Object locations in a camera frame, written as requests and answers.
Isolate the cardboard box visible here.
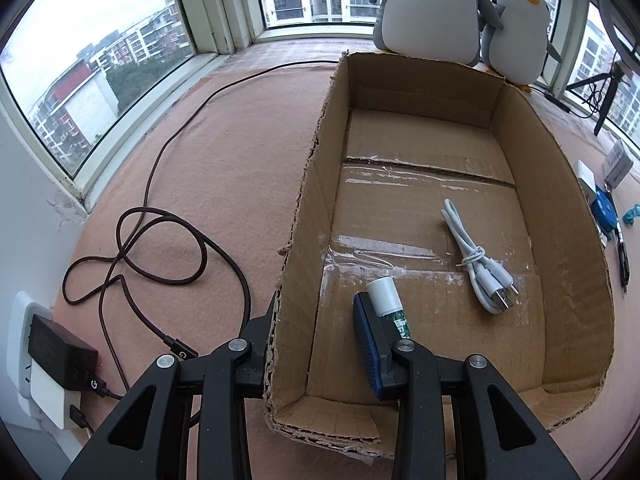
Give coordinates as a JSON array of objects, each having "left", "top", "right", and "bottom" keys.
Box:
[{"left": 263, "top": 50, "right": 616, "bottom": 461}]

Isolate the white green lip balm stick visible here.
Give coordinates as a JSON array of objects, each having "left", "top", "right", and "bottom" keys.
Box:
[{"left": 365, "top": 277, "right": 413, "bottom": 341}]

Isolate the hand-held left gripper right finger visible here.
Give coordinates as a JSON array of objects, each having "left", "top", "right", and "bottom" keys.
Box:
[{"left": 353, "top": 292, "right": 581, "bottom": 480}]

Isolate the small penguin plush toy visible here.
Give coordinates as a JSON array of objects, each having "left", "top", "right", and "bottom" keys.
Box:
[{"left": 480, "top": 0, "right": 563, "bottom": 93}]

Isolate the black multi-port charger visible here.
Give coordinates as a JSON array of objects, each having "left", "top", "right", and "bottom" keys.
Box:
[{"left": 27, "top": 314, "right": 99, "bottom": 391}]

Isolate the light blue plastic case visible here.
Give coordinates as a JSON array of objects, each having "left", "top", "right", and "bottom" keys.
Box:
[{"left": 580, "top": 180, "right": 611, "bottom": 248}]

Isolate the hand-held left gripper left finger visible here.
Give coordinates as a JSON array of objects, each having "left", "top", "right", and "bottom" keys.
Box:
[{"left": 62, "top": 292, "right": 278, "bottom": 480}]

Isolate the brown braided charging cable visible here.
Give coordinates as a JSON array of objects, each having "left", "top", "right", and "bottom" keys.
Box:
[{"left": 85, "top": 274, "right": 201, "bottom": 401}]

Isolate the black pen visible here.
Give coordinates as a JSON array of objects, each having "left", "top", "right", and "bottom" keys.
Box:
[{"left": 616, "top": 220, "right": 630, "bottom": 295}]

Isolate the blue round tin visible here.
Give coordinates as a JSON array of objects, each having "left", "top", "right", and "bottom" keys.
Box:
[{"left": 589, "top": 185, "right": 618, "bottom": 238}]

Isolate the white wall power strip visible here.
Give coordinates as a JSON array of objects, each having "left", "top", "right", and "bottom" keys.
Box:
[{"left": 7, "top": 291, "right": 56, "bottom": 421}]

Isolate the large penguin plush toy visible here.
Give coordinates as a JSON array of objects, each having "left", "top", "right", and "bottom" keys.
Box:
[{"left": 366, "top": 0, "right": 505, "bottom": 67}]

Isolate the white USB cable bundle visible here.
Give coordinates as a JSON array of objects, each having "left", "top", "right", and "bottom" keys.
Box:
[{"left": 441, "top": 199, "right": 517, "bottom": 315}]

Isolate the clear plastic product box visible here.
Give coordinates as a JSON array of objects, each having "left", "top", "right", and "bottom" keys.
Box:
[{"left": 602, "top": 139, "right": 632, "bottom": 188}]

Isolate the long black power cable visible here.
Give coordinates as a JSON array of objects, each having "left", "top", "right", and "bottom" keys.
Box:
[{"left": 61, "top": 60, "right": 601, "bottom": 331}]

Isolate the black tripod stand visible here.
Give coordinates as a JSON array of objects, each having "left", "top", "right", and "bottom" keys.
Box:
[{"left": 565, "top": 62, "right": 640, "bottom": 136}]

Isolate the white window frame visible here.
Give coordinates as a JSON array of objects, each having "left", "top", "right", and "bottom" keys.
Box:
[{"left": 0, "top": 0, "right": 640, "bottom": 211}]

